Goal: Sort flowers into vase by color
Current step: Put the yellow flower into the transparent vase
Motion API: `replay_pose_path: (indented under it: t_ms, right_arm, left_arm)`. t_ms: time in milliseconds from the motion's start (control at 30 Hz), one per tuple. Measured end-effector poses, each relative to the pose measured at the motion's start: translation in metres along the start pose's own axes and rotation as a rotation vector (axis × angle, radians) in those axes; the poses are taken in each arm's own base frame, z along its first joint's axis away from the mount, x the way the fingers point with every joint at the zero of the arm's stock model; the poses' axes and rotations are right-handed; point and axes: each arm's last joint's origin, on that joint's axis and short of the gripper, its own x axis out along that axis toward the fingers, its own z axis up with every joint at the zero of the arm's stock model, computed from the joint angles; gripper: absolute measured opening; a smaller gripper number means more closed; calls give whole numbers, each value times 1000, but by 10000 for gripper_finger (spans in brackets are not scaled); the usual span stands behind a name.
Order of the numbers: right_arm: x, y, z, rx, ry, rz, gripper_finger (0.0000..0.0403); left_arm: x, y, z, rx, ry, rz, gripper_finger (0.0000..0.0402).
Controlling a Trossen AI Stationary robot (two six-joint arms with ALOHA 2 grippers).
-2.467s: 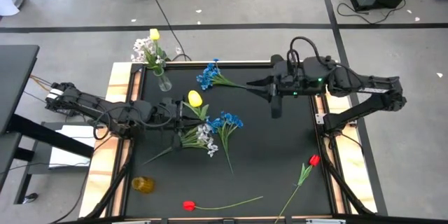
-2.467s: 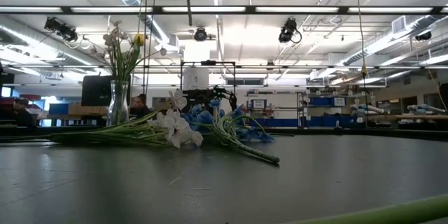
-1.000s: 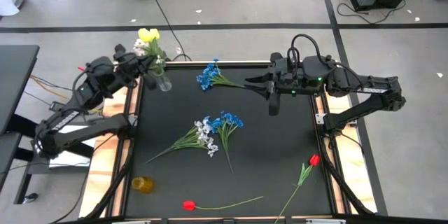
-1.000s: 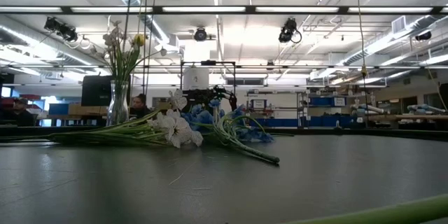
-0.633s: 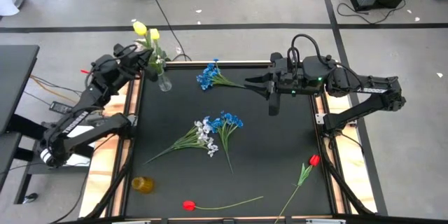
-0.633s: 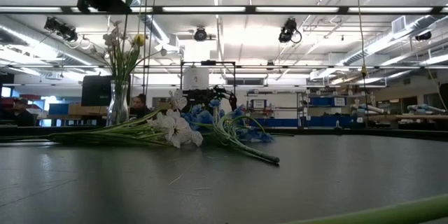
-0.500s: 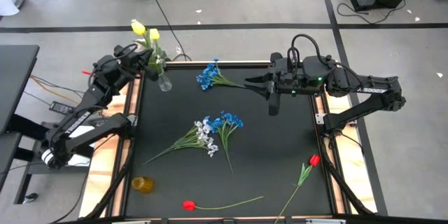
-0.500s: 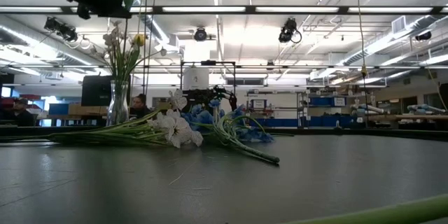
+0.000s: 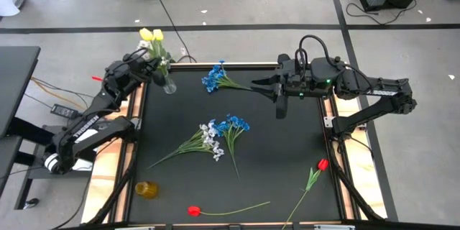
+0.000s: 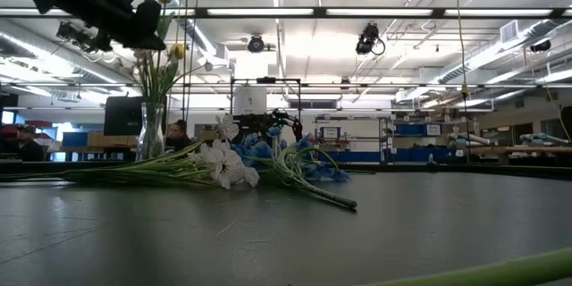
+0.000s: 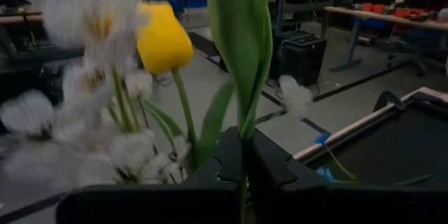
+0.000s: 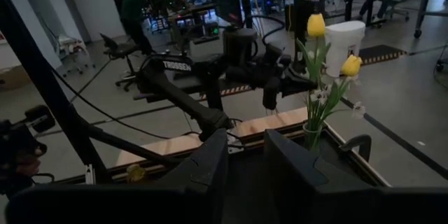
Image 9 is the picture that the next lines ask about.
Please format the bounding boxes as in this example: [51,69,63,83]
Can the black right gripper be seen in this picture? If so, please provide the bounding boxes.
[250,53,314,119]

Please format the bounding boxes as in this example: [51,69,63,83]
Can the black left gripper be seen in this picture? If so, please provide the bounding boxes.
[124,52,167,87]

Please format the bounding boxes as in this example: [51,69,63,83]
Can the yellow tulip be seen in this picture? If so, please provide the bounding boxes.
[152,28,170,80]
[139,27,170,80]

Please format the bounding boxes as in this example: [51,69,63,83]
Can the blue flower bunch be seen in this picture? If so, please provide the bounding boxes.
[214,114,251,180]
[200,60,253,94]

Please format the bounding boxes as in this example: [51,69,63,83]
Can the red tulip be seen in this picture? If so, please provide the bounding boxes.
[281,158,330,230]
[187,201,271,218]

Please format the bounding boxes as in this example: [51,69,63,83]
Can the clear glass vase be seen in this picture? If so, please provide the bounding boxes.
[160,72,178,96]

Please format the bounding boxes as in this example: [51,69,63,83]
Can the amber glass vase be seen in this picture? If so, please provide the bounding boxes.
[134,180,160,200]

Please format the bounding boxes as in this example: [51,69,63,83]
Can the black power adapter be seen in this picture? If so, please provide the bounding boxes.
[49,103,81,121]

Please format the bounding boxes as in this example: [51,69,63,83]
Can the white flat box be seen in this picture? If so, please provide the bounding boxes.
[70,156,95,173]

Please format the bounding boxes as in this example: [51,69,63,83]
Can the dark desk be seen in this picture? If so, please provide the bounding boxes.
[0,45,55,211]

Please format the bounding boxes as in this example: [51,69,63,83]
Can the black and wood table frame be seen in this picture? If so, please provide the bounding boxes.
[80,60,389,230]

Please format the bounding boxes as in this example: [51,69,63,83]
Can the orange cable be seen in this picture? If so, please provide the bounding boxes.
[30,76,89,111]

